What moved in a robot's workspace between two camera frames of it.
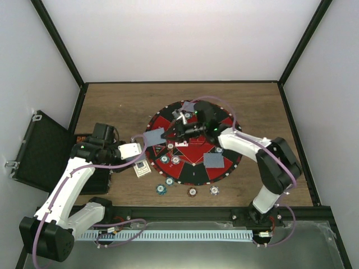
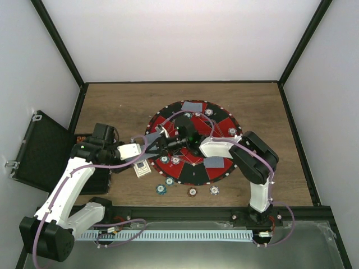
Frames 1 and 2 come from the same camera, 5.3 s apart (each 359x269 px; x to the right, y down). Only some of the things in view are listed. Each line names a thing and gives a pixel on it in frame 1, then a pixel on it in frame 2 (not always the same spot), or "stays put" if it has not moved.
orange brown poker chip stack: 192,191 stays put
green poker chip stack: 161,189 stays put
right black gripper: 180,133 -> 164,147
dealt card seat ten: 213,160 stays put
